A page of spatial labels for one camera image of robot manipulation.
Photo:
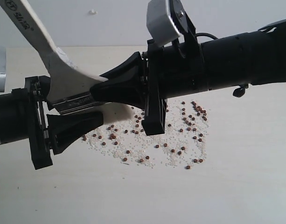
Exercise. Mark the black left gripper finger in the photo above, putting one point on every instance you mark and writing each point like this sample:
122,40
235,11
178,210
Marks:
66,129

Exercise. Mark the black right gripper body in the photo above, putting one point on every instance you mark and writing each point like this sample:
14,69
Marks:
170,71

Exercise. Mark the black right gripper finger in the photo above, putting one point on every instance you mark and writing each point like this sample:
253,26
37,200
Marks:
131,67
130,91

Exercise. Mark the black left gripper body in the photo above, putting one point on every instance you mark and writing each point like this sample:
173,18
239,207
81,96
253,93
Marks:
31,121

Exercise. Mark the white wide paint brush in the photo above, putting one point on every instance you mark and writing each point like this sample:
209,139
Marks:
69,86

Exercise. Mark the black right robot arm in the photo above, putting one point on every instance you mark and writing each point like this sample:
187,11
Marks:
254,58

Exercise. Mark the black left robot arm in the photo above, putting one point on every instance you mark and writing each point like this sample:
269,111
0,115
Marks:
8,123

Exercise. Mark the scattered rice and brown pellets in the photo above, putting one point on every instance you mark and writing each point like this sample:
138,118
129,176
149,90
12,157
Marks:
126,144

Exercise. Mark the small white wall blob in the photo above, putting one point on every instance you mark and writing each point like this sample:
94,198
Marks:
92,12

